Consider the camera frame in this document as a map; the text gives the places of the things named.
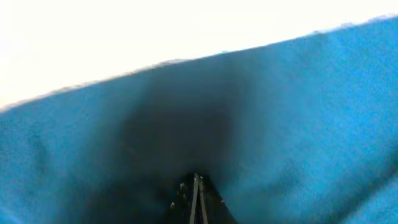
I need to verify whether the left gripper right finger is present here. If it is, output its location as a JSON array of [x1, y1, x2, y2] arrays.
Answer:
[[199, 175, 238, 224]]

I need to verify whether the dark navy t-shirt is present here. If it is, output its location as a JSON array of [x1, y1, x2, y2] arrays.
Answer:
[[1, 17, 397, 223]]

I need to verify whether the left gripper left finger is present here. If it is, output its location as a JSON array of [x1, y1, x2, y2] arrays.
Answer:
[[165, 173, 198, 224]]

